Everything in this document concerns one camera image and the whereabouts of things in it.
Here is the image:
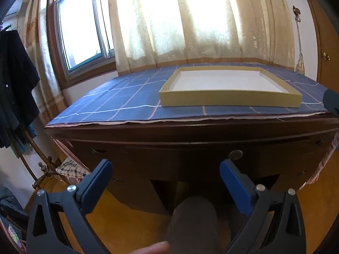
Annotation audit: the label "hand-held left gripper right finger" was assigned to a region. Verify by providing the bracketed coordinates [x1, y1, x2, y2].
[219, 159, 306, 254]

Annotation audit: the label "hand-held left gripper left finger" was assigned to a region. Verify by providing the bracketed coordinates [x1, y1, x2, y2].
[26, 159, 113, 254]

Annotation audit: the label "shallow cardboard tray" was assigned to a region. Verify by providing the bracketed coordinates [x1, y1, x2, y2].
[158, 67, 303, 109]

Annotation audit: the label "person's left hand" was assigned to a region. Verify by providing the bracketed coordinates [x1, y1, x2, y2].
[131, 241, 170, 254]

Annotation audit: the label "checkered cloth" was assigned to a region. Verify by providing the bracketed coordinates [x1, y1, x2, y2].
[57, 157, 92, 178]

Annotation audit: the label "wooden wardrobe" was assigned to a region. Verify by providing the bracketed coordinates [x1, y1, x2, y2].
[300, 0, 339, 85]

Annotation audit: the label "wooden coat rack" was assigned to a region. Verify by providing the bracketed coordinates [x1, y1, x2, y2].
[16, 130, 80, 189]

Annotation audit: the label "person's grey trouser leg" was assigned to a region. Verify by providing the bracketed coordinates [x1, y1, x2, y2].
[166, 196, 220, 254]

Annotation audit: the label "dark wooden dresser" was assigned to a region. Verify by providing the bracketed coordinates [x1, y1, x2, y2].
[44, 111, 339, 215]

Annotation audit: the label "teal hanging garment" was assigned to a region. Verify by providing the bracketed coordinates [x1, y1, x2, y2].
[13, 124, 38, 155]

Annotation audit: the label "blue padded jacket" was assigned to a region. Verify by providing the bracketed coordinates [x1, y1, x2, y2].
[0, 186, 29, 233]

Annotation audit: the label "floral cushion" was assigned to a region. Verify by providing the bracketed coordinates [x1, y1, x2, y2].
[0, 217, 22, 246]

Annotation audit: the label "blue plaid cloth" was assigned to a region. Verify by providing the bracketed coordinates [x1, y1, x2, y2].
[46, 62, 331, 126]

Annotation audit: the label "patterned beige curtain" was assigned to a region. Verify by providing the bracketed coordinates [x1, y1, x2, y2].
[22, 0, 67, 119]

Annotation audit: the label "dark hanging clothes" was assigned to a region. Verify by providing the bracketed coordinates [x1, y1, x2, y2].
[0, 29, 41, 149]

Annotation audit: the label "wooden framed window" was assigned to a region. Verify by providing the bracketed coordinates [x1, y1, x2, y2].
[46, 0, 118, 89]

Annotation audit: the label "cream lace curtain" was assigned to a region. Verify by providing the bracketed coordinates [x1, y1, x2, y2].
[108, 0, 296, 76]

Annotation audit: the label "white air conditioner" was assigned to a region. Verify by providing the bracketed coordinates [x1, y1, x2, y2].
[5, 0, 24, 16]

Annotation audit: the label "hanging wall ornament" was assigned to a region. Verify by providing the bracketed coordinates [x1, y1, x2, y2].
[293, 5, 305, 75]

